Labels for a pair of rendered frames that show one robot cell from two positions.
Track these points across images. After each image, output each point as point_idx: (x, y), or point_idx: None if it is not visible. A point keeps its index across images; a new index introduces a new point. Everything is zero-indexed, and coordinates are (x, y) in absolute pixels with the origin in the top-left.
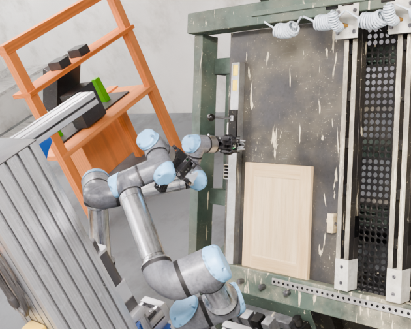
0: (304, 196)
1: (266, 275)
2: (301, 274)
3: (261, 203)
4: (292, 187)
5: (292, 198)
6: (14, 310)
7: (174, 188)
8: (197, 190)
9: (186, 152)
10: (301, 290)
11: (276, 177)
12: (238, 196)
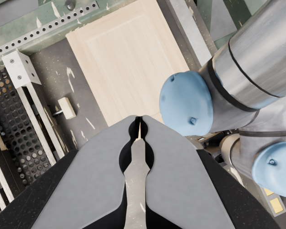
0: (110, 115)
1: (108, 5)
2: (74, 35)
3: (161, 76)
4: (130, 115)
5: (125, 103)
6: None
7: (252, 28)
8: (168, 77)
9: (283, 147)
10: (56, 20)
11: (155, 114)
12: (197, 63)
